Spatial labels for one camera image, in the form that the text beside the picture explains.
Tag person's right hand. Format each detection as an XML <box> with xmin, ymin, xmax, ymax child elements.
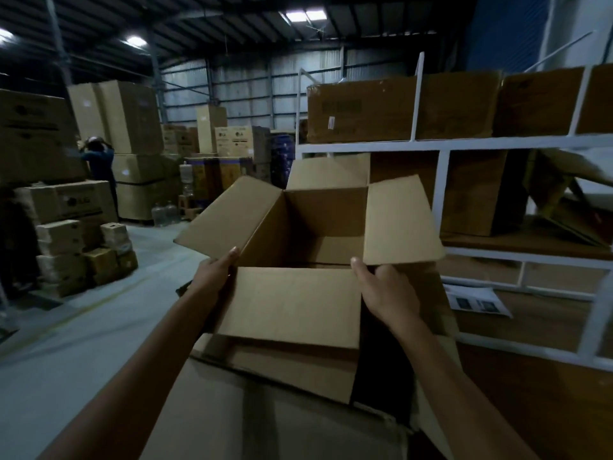
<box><xmin>351</xmin><ymin>257</ymin><xmax>423</xmax><ymax>338</ymax></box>

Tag person's left hand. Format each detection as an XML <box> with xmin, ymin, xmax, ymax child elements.
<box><xmin>184</xmin><ymin>246</ymin><xmax>240</xmax><ymax>303</ymax></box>

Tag person's right forearm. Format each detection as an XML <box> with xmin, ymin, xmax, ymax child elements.
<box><xmin>382</xmin><ymin>317</ymin><xmax>542</xmax><ymax>460</ymax></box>

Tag person's left forearm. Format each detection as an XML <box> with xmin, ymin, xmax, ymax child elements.
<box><xmin>36</xmin><ymin>288</ymin><xmax>212</xmax><ymax>460</ymax></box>

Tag row of colourful printed boxes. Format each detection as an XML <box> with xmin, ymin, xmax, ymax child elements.
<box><xmin>184</xmin><ymin>156</ymin><xmax>255</xmax><ymax>199</ymax></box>

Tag pale cardboard box under stack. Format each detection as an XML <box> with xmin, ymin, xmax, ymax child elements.
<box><xmin>111</xmin><ymin>153</ymin><xmax>183</xmax><ymax>222</ymax></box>

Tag brown cardboard box behind flap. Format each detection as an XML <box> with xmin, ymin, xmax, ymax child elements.
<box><xmin>369</xmin><ymin>150</ymin><xmax>439</xmax><ymax>207</ymax></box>

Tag white printed paper sheet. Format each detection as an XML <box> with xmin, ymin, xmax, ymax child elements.
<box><xmin>443</xmin><ymin>284</ymin><xmax>513</xmax><ymax>318</ymax></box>

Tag stack of blue barrels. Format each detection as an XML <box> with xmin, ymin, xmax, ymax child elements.
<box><xmin>270</xmin><ymin>133</ymin><xmax>296</xmax><ymax>189</ymax></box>

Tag white printed appliance box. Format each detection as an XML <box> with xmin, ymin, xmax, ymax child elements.
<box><xmin>215</xmin><ymin>125</ymin><xmax>272</xmax><ymax>164</ymax></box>

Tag brown boxes behind pale stack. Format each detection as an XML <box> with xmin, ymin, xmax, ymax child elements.
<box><xmin>160</xmin><ymin>123</ymin><xmax>200</xmax><ymax>157</ymax></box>

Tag narrow tall cardboard box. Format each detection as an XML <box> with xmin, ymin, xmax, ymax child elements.
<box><xmin>196</xmin><ymin>105</ymin><xmax>229</xmax><ymax>155</ymax></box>

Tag tall brown cardboard box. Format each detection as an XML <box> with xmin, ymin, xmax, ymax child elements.
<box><xmin>440</xmin><ymin>149</ymin><xmax>528</xmax><ymax>238</ymax></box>

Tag pile of small cardboard boxes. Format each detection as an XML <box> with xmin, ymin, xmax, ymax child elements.
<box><xmin>35</xmin><ymin>219</ymin><xmax>140</xmax><ymax>298</ymax></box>

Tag white metal shelf rack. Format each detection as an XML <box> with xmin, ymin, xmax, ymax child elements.
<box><xmin>294</xmin><ymin>31</ymin><xmax>613</xmax><ymax>373</ymax></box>

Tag large flat-topped cardboard box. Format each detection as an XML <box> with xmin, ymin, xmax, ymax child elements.
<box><xmin>141</xmin><ymin>332</ymin><xmax>463</xmax><ymax>460</ymax></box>

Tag wide brown box, white sticker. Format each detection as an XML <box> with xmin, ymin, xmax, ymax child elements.
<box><xmin>306</xmin><ymin>76</ymin><xmax>418</xmax><ymax>144</ymax></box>

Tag medium printed cardboard box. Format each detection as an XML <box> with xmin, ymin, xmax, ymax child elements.
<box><xmin>13</xmin><ymin>180</ymin><xmax>119</xmax><ymax>226</ymax></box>

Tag tall pale cardboard box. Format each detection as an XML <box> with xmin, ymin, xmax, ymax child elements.
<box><xmin>67</xmin><ymin>80</ymin><xmax>164</xmax><ymax>156</ymax></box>

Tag plain brown cardboard box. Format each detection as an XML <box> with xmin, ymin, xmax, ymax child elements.
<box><xmin>417</xmin><ymin>71</ymin><xmax>503</xmax><ymax>141</ymax></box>
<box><xmin>494</xmin><ymin>67</ymin><xmax>586</xmax><ymax>138</ymax></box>
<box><xmin>576</xmin><ymin>63</ymin><xmax>613</xmax><ymax>135</ymax></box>

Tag collapsed leaning cardboard box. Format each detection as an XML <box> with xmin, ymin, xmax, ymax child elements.
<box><xmin>523</xmin><ymin>148</ymin><xmax>613</xmax><ymax>249</ymax></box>

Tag huge dark cardboard box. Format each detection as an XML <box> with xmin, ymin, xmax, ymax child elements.
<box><xmin>0</xmin><ymin>88</ymin><xmax>88</xmax><ymax>188</ymax></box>

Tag rectangular ceiling light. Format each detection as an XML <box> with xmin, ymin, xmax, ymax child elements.
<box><xmin>280</xmin><ymin>8</ymin><xmax>329</xmax><ymax>25</ymax></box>

